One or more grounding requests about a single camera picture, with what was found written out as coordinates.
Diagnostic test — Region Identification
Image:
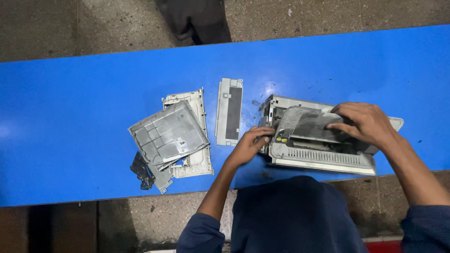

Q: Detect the person's right hand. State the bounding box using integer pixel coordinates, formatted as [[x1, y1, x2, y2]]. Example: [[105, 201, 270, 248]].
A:
[[325, 102, 400, 151]]

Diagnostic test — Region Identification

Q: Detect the person's left hand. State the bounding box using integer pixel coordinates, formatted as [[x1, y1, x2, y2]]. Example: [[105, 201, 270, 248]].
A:
[[229, 126, 276, 167]]

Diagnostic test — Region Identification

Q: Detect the grey dismantled printer body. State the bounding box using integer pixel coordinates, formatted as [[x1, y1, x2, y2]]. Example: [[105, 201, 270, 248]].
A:
[[258, 94, 405, 176]]

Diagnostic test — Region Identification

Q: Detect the narrow grey panel dark strip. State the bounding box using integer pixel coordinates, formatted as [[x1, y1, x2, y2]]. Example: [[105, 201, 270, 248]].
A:
[[215, 78, 244, 147]]

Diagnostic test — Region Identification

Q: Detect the light grey printer cover panel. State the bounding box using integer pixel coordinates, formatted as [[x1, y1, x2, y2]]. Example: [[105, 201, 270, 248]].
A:
[[162, 88, 214, 179]]

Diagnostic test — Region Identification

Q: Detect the person's navy clothing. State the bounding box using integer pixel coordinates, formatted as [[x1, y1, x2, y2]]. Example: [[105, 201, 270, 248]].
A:
[[176, 176, 450, 253]]

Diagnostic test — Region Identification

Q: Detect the grey ribbed printer panel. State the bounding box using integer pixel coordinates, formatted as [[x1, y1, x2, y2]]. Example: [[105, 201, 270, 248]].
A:
[[128, 100, 210, 166]]

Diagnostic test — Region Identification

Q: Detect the small grey plastic panel piece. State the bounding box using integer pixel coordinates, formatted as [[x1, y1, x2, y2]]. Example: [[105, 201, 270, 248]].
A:
[[148, 163, 174, 194]]

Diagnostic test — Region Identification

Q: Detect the black plastic fragment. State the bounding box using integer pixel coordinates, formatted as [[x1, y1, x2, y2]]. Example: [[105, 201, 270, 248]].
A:
[[130, 151, 156, 190]]

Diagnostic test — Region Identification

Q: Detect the red plastic object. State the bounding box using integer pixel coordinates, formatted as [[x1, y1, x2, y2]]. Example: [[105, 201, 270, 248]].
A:
[[364, 240, 403, 253]]

